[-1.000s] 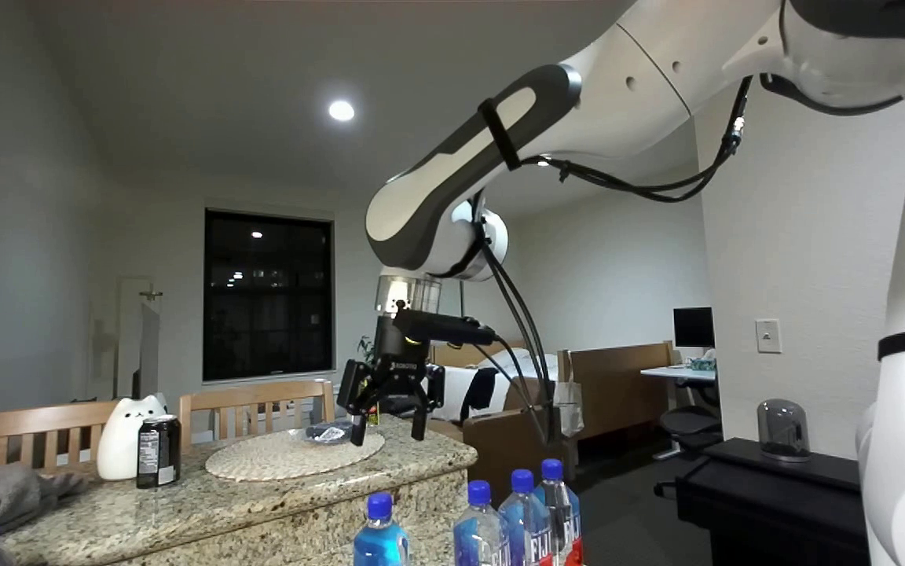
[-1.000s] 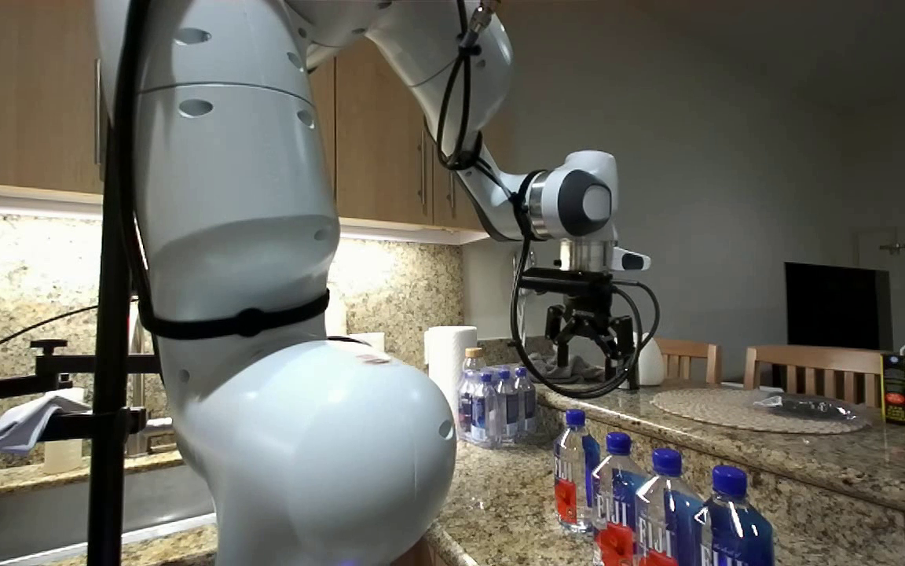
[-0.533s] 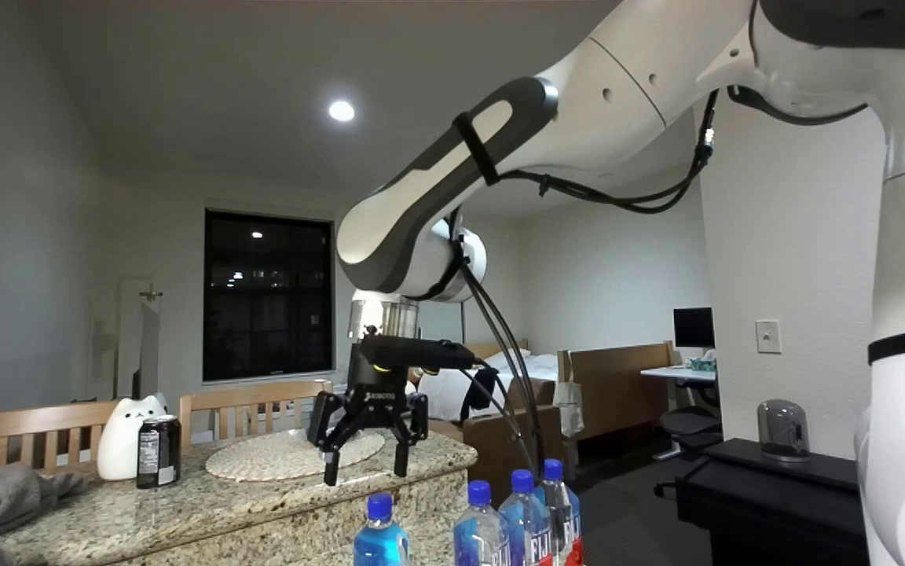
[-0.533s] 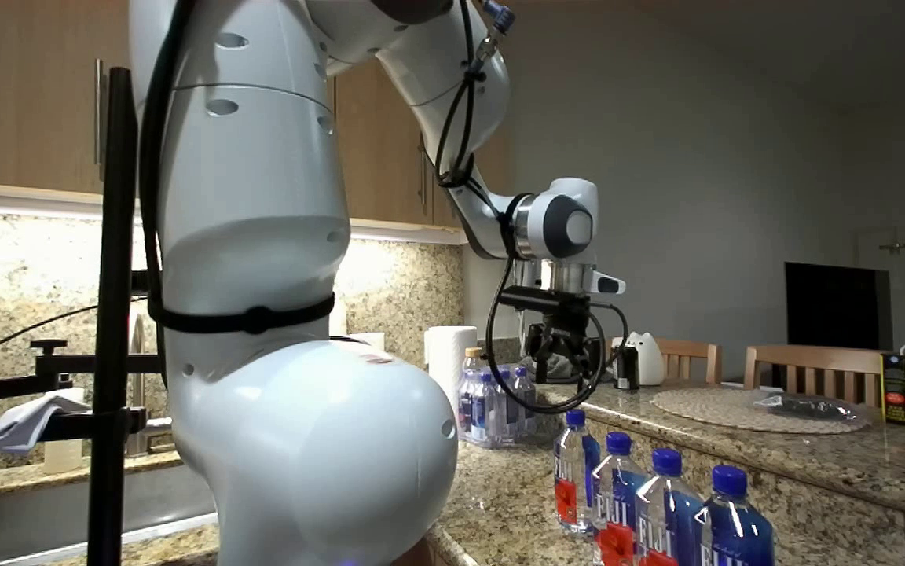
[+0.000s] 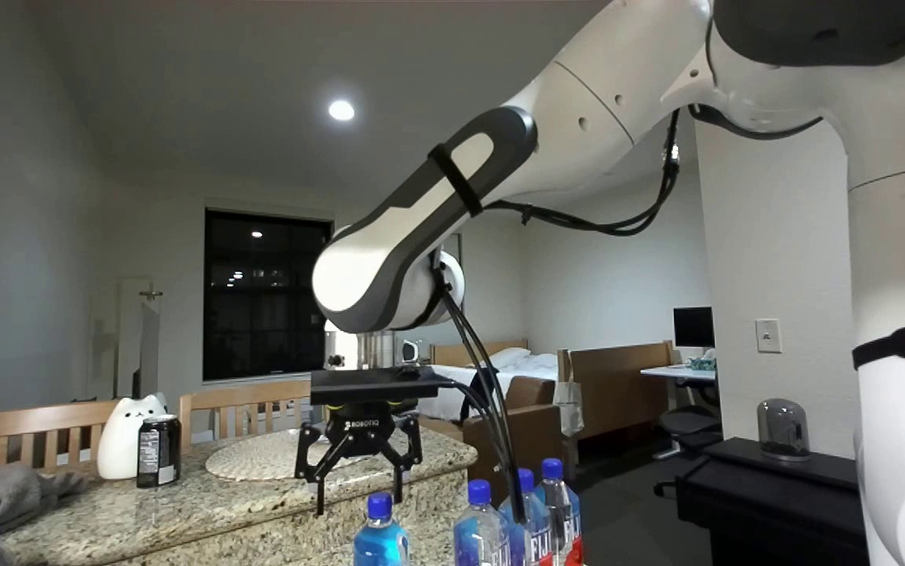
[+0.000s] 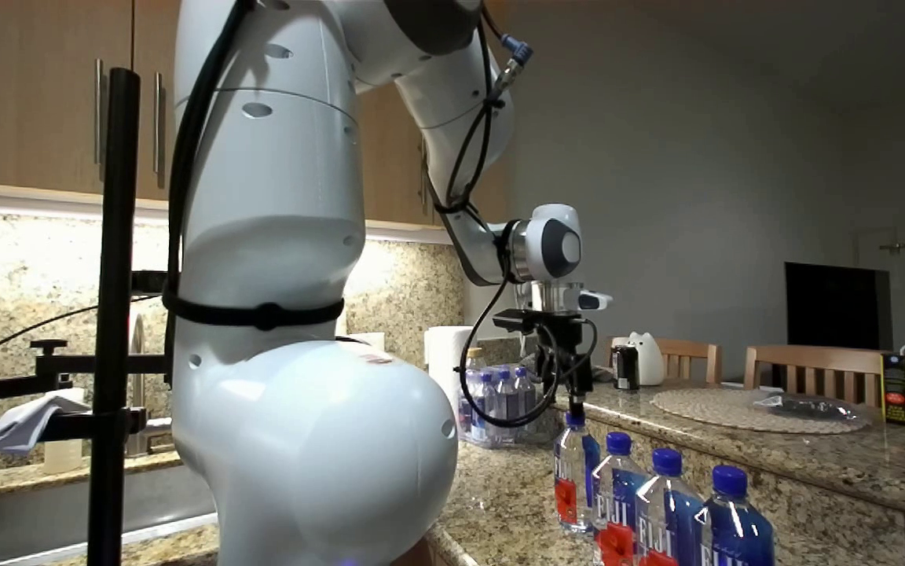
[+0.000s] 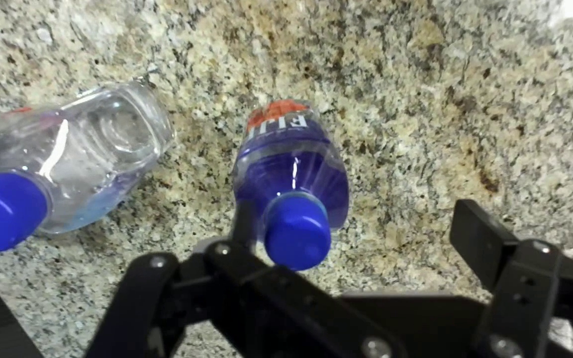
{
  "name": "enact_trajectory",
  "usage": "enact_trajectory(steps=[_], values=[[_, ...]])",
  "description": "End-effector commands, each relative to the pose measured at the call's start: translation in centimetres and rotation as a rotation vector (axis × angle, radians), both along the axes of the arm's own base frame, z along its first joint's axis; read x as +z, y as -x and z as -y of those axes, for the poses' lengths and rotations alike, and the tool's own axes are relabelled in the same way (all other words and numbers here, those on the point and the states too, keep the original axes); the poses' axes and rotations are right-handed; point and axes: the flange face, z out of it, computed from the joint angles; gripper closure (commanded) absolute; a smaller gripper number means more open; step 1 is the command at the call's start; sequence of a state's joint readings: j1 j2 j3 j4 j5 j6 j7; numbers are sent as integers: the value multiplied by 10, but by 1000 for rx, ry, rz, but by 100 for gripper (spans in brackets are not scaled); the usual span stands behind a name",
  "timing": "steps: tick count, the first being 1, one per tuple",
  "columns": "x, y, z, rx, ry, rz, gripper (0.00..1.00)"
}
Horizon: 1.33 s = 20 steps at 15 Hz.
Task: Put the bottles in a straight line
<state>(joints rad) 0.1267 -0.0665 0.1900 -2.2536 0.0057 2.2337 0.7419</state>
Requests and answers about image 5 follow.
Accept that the dark window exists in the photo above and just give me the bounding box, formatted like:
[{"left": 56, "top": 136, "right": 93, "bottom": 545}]
[{"left": 200, "top": 207, "right": 335, "bottom": 385}]

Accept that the grey device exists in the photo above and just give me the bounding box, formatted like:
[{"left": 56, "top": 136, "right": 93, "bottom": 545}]
[{"left": 755, "top": 397, "right": 810, "bottom": 461}]

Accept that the white door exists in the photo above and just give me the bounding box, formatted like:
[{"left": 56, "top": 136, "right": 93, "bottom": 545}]
[{"left": 112, "top": 278, "right": 163, "bottom": 402}]

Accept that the white desk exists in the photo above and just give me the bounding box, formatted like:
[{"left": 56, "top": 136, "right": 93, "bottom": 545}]
[{"left": 639, "top": 358, "right": 722, "bottom": 388}]

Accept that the bed with white bedding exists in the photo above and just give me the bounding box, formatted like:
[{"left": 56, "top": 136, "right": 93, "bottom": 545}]
[{"left": 423, "top": 343, "right": 565, "bottom": 423}]

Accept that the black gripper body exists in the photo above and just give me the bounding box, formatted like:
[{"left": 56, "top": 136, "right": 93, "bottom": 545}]
[{"left": 308, "top": 364, "right": 445, "bottom": 436}]

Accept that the round woven placemat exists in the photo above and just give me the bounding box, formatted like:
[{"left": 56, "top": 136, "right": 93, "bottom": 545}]
[{"left": 200, "top": 426, "right": 386, "bottom": 485}]

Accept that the black bottle with label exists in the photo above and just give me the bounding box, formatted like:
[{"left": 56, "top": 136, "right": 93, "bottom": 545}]
[{"left": 136, "top": 412, "right": 181, "bottom": 491}]

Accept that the wooden dining chair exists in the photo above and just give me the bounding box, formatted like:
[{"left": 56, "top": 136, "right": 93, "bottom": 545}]
[
  {"left": 0, "top": 400, "right": 119, "bottom": 475},
  {"left": 175, "top": 375, "right": 319, "bottom": 453}
]

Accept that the black robot stand box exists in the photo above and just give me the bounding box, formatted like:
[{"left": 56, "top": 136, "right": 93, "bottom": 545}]
[{"left": 674, "top": 436, "right": 876, "bottom": 566}]

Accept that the computer monitor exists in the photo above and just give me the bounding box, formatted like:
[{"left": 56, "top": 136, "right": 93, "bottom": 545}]
[{"left": 670, "top": 306, "right": 721, "bottom": 352}]

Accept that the brown cardboard box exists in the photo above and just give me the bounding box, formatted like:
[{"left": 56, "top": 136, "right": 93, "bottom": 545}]
[{"left": 458, "top": 375, "right": 573, "bottom": 514}]

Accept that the black office chair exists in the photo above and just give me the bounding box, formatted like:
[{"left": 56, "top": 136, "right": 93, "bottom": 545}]
[{"left": 650, "top": 405, "right": 729, "bottom": 498}]

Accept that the white light switch plate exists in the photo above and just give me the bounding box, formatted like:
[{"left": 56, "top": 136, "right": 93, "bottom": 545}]
[{"left": 751, "top": 315, "right": 785, "bottom": 358}]

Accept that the grey cloth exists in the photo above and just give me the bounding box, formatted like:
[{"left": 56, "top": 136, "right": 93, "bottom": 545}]
[{"left": 0, "top": 461, "right": 89, "bottom": 531}]

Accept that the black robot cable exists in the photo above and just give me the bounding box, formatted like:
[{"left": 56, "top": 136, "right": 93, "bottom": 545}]
[{"left": 423, "top": 103, "right": 828, "bottom": 528}]

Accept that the wooden bed frame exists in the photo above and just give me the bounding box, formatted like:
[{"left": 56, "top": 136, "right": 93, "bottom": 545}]
[{"left": 560, "top": 340, "right": 682, "bottom": 444}]

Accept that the round ceiling light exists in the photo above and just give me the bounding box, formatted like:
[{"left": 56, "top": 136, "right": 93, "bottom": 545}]
[{"left": 324, "top": 94, "right": 362, "bottom": 126}]

